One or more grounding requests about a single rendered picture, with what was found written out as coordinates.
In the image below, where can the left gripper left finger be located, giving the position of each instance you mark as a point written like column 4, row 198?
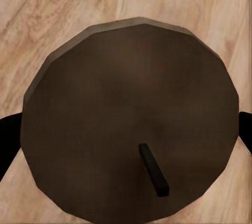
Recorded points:
column 9, row 141

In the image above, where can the pillar candle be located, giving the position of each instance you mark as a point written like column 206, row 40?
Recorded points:
column 129, row 122

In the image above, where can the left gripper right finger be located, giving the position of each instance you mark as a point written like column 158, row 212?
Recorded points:
column 245, row 129

